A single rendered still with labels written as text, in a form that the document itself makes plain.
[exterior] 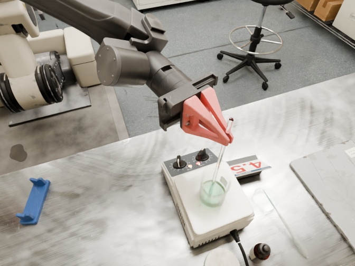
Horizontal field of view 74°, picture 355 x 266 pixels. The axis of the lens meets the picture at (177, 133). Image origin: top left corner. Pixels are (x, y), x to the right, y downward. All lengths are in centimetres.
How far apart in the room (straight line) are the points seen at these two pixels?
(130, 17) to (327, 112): 62
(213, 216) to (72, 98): 109
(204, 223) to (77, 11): 40
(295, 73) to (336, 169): 164
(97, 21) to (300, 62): 214
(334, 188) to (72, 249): 59
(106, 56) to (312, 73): 209
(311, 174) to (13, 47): 108
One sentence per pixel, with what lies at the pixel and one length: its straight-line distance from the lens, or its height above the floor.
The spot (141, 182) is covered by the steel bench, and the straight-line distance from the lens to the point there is 58.
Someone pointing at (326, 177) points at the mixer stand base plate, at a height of 76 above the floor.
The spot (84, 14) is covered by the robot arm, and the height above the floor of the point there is 109.
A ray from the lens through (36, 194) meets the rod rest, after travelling 64.
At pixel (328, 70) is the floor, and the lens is 243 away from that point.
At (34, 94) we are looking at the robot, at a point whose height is 60.
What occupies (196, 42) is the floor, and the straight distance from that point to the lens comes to 242.
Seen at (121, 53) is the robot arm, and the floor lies 108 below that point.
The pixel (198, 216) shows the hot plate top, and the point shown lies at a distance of 45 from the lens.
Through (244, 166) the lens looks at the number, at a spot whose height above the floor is 77.
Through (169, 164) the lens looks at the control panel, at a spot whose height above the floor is 79.
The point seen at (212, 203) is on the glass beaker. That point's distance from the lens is 43.
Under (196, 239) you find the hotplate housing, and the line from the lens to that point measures 47.
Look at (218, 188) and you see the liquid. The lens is 45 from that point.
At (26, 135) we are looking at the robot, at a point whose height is 37.
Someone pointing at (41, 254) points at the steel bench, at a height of 75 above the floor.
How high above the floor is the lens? 127
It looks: 53 degrees down
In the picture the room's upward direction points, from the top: straight up
